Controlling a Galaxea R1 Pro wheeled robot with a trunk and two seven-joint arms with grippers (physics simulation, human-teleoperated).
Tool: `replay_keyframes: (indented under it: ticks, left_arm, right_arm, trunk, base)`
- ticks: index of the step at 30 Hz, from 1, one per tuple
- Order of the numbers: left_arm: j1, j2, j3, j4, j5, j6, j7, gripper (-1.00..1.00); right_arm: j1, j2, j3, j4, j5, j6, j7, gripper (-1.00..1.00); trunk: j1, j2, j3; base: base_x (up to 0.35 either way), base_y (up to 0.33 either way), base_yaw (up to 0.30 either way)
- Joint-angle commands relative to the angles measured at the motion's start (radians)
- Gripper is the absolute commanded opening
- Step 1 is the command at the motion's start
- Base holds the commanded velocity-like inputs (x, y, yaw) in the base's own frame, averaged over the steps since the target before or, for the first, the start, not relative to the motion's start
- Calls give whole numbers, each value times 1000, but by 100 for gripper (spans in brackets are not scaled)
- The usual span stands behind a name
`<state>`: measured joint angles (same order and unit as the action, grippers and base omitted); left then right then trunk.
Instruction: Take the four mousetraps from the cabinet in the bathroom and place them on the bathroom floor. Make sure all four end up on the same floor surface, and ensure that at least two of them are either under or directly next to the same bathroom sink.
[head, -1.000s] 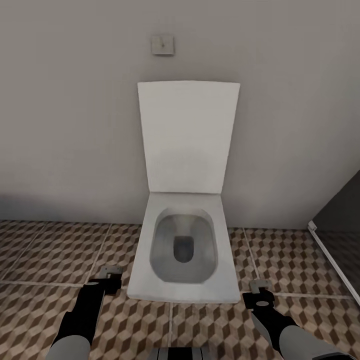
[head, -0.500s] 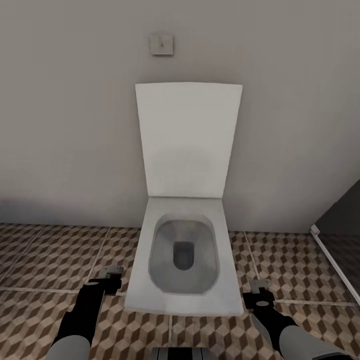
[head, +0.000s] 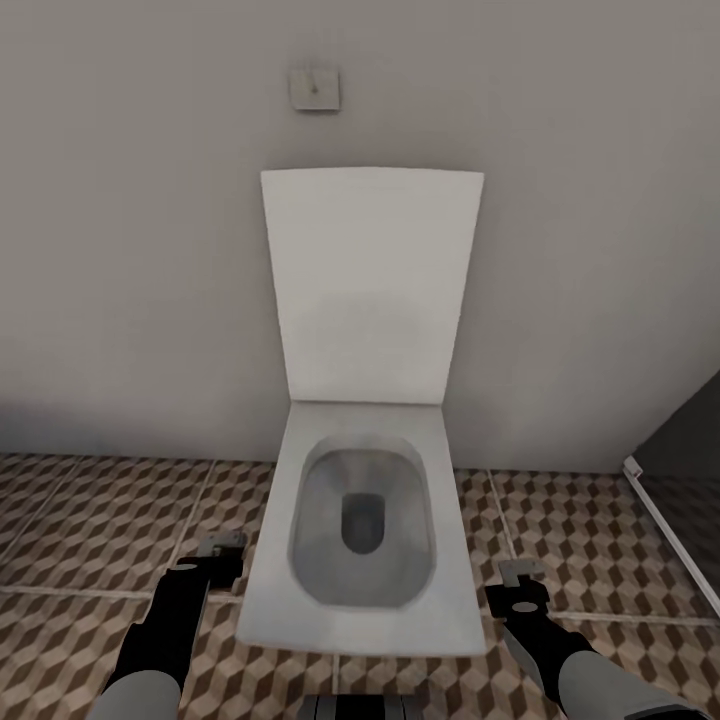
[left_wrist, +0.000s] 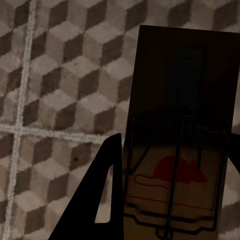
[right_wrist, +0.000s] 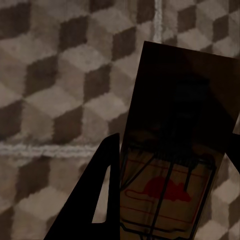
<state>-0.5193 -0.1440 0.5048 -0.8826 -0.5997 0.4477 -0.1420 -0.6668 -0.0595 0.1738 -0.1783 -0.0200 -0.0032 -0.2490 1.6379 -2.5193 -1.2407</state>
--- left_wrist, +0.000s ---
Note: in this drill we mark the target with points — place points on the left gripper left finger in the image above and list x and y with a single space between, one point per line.
77 221

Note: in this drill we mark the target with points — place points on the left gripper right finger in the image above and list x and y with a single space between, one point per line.
234 150

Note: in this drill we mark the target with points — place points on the mousetrap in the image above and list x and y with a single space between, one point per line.
177 139

